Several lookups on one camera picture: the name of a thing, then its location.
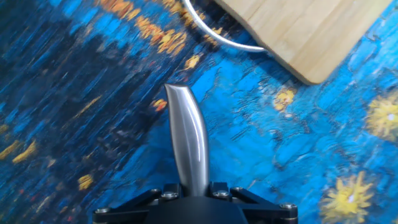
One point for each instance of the bamboo cutting board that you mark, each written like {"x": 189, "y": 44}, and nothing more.
{"x": 304, "y": 34}

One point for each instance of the steel cleaver knife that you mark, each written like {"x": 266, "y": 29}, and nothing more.
{"x": 189, "y": 140}

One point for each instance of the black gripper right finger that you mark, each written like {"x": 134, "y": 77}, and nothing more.
{"x": 255, "y": 202}

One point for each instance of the starry night painting tablecloth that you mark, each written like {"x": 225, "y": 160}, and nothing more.
{"x": 280, "y": 140}

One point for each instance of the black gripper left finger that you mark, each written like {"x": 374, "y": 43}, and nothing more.
{"x": 140, "y": 202}

